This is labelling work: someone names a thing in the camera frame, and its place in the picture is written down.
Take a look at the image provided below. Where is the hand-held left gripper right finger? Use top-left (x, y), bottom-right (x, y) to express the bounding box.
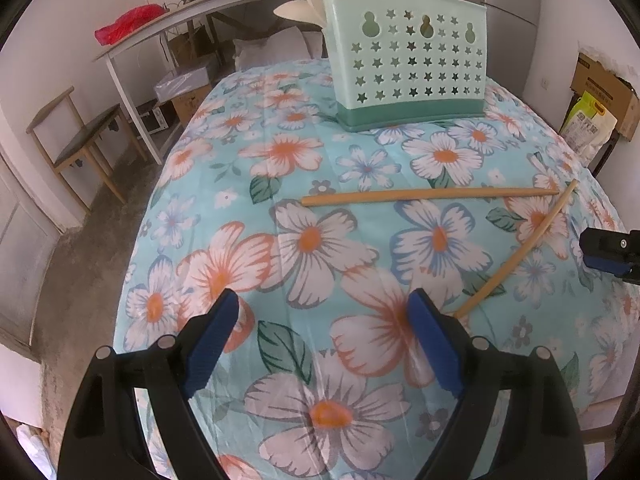
top-left (407, 287), bottom-right (588, 480)

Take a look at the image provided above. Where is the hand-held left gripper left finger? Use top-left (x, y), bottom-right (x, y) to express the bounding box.
top-left (57, 287), bottom-right (240, 480)

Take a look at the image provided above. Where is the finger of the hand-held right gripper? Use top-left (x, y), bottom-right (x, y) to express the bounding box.
top-left (580, 227), bottom-right (640, 276)

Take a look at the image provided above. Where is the wooden chopstick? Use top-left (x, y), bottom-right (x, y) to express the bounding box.
top-left (301, 187), bottom-right (561, 207)
top-left (452, 178), bottom-right (580, 318)

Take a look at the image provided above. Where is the green perforated utensil holder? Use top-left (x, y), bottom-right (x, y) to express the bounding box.
top-left (320, 0), bottom-right (488, 133)

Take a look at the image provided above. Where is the printed rice bag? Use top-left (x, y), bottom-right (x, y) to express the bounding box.
top-left (557, 90), bottom-right (621, 157)

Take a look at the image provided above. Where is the large open cardboard box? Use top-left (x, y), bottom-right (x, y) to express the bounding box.
top-left (570, 52), bottom-right (640, 142)

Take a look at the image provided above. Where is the floral blue blanket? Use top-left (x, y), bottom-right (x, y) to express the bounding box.
top-left (112, 57), bottom-right (640, 480)

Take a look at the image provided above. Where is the white panel door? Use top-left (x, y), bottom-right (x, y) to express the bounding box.
top-left (0, 160), bottom-right (66, 356)

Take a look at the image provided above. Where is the wooden chair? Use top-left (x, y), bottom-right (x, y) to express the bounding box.
top-left (26, 85), bottom-right (147, 212)

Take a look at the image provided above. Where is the white refrigerator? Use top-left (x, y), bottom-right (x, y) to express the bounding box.
top-left (470, 0), bottom-right (545, 97)

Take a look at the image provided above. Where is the silver wrapped box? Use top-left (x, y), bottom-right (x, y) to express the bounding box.
top-left (152, 67), bottom-right (217, 104)

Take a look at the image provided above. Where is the white pillow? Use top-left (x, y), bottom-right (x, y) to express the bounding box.
top-left (232, 27), bottom-right (327, 70)

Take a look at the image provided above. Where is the red plastic bag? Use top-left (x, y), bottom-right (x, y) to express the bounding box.
top-left (95, 5), bottom-right (167, 46)

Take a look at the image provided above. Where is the white long table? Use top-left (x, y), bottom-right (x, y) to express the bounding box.
top-left (92, 0), bottom-right (386, 166)

